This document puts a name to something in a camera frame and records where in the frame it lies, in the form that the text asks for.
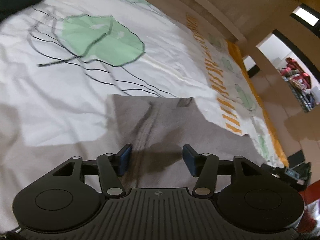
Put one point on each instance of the red clothes pile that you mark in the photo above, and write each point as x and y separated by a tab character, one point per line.
294	73

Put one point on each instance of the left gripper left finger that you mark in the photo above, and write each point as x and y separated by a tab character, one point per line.
110	168

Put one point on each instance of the grey knitted hoodie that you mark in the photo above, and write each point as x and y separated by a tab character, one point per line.
158	128

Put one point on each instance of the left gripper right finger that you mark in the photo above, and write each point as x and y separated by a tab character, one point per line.
204	167

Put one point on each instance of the white leaf-print duvet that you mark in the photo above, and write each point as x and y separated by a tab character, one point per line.
61	59

